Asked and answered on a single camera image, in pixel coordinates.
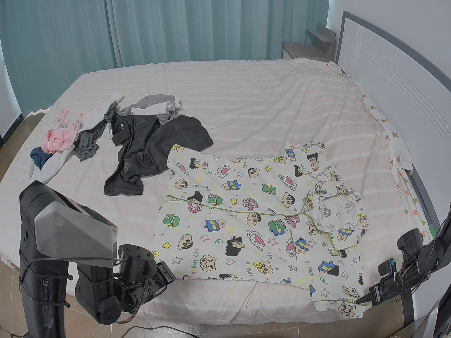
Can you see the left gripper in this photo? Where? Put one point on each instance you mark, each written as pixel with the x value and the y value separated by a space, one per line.
pixel 164 275

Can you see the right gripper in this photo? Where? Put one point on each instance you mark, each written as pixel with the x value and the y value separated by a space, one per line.
pixel 387 289

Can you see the white printed pyjama top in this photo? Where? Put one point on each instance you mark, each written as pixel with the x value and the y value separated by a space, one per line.
pixel 246 224

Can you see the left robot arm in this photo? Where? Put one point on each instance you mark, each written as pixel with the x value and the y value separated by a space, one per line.
pixel 53 224

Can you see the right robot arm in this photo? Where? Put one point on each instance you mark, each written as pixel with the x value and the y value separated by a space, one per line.
pixel 410 243

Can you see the black polo shirt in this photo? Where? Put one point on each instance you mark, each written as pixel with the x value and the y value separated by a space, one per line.
pixel 151 146

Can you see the dark grey garment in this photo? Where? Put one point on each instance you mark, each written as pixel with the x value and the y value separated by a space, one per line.
pixel 86 148

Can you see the pink garment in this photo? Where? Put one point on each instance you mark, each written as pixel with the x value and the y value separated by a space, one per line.
pixel 60 141

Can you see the grey and white garment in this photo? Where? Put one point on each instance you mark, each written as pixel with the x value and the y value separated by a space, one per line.
pixel 151 106

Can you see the dark blue garment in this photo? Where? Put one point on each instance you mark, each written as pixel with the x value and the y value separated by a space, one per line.
pixel 39 157

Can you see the bed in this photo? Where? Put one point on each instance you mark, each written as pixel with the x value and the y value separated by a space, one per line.
pixel 264 100

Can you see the grey bedside table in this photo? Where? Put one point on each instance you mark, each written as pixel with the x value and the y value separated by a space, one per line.
pixel 303 48

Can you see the blue-green curtain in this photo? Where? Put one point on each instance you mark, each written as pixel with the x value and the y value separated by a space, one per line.
pixel 176 19

